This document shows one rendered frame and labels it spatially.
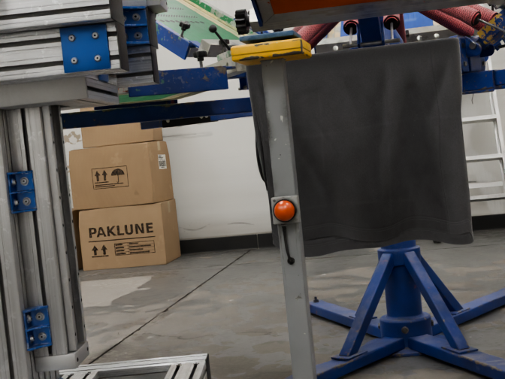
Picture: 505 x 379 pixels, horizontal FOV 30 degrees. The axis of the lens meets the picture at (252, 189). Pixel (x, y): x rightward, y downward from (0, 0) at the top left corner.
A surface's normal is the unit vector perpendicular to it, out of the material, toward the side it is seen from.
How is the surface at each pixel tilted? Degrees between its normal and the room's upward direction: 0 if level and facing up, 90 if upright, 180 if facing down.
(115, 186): 91
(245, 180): 90
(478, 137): 90
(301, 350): 90
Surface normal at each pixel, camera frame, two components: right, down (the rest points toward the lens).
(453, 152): -0.29, 0.05
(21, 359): -0.04, 0.06
